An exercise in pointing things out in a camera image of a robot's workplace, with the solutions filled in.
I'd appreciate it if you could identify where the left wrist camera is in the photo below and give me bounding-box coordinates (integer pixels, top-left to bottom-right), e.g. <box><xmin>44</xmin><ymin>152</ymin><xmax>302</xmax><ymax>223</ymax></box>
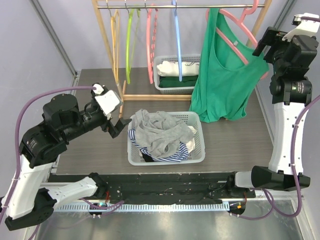
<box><xmin>92</xmin><ymin>83</ymin><xmax>123</xmax><ymax>120</ymax></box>

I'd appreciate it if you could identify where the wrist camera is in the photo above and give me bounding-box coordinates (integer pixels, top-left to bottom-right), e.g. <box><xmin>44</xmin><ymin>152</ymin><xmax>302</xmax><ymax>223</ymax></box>
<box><xmin>282</xmin><ymin>12</ymin><xmax>320</xmax><ymax>41</ymax></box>
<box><xmin>92</xmin><ymin>83</ymin><xmax>123</xmax><ymax>120</ymax></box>

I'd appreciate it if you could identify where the white slotted cable duct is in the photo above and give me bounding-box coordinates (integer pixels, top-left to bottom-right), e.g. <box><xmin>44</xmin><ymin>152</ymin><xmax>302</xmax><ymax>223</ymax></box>
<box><xmin>56</xmin><ymin>201</ymin><xmax>230</xmax><ymax>213</ymax></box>

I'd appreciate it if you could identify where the dark green folded cloth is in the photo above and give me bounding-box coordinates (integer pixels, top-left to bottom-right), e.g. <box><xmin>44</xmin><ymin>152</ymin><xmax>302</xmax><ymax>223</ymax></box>
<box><xmin>159</xmin><ymin>75</ymin><xmax>198</xmax><ymax>88</ymax></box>

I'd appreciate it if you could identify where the blue white striped tank top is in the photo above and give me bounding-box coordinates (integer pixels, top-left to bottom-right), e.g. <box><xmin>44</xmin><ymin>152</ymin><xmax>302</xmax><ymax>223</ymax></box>
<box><xmin>127</xmin><ymin>128</ymin><xmax>189</xmax><ymax>163</ymax></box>

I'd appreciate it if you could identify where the yellow plastic hanger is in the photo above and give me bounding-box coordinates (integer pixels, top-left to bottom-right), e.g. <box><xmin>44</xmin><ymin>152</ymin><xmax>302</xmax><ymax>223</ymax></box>
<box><xmin>110</xmin><ymin>10</ymin><xmax>120</xmax><ymax>84</ymax></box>

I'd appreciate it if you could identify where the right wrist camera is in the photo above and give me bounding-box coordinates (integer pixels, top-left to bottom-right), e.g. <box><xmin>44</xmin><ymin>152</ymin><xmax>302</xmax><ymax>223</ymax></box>
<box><xmin>282</xmin><ymin>12</ymin><xmax>320</xmax><ymax>41</ymax></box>

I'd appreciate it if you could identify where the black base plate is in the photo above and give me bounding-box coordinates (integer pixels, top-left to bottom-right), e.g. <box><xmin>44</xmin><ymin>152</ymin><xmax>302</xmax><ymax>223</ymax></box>
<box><xmin>101</xmin><ymin>172</ymin><xmax>256</xmax><ymax>205</ymax></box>

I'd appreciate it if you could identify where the pink hanger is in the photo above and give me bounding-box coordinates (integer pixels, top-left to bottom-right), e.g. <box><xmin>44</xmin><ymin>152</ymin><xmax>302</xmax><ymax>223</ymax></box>
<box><xmin>216</xmin><ymin>0</ymin><xmax>272</xmax><ymax>64</ymax></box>
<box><xmin>146</xmin><ymin>8</ymin><xmax>158</xmax><ymax>84</ymax></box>

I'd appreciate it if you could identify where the wooden clothes rack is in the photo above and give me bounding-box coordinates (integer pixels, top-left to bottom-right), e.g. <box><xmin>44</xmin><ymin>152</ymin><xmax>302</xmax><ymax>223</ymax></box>
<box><xmin>92</xmin><ymin>1</ymin><xmax>268</xmax><ymax>105</ymax></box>

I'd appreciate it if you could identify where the green tank top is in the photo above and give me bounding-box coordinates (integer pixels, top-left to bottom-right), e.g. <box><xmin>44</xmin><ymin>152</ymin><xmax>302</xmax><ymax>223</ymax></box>
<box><xmin>189</xmin><ymin>8</ymin><xmax>269</xmax><ymax>123</ymax></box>

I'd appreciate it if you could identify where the blue plastic hanger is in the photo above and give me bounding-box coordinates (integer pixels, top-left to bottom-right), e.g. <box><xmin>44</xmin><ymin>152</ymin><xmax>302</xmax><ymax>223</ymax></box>
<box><xmin>171</xmin><ymin>0</ymin><xmax>183</xmax><ymax>82</ymax></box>

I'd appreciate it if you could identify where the grey tank top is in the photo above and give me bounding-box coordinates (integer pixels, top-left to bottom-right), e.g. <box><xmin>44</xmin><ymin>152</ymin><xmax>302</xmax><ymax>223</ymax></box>
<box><xmin>132</xmin><ymin>109</ymin><xmax>194</xmax><ymax>158</ymax></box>

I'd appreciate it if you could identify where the white plastic laundry basket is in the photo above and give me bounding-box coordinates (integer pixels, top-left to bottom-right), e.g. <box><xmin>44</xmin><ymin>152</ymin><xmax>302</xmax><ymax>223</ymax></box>
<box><xmin>127</xmin><ymin>111</ymin><xmax>206</xmax><ymax>166</ymax></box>

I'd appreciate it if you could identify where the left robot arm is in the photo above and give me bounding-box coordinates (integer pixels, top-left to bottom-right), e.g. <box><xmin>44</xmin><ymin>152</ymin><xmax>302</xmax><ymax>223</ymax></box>
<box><xmin>5</xmin><ymin>90</ymin><xmax>131</xmax><ymax>231</ymax></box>

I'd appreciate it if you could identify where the lime green hanger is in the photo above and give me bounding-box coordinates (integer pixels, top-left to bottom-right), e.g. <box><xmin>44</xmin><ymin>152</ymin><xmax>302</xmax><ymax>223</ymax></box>
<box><xmin>125</xmin><ymin>8</ymin><xmax>140</xmax><ymax>85</ymax></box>

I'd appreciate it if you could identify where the white cloth in back basket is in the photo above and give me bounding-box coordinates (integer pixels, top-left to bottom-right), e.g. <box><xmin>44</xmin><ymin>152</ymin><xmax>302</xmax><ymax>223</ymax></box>
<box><xmin>156</xmin><ymin>61</ymin><xmax>200</xmax><ymax>77</ymax></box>

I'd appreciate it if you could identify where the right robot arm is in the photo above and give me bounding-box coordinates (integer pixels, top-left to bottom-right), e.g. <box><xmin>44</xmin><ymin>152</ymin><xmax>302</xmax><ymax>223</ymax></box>
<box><xmin>225</xmin><ymin>26</ymin><xmax>319</xmax><ymax>198</ymax></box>

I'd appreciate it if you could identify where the black tank top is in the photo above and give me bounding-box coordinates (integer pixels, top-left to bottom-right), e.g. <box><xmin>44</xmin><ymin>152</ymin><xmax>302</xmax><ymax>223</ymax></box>
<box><xmin>142</xmin><ymin>154</ymin><xmax>154</xmax><ymax>163</ymax></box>

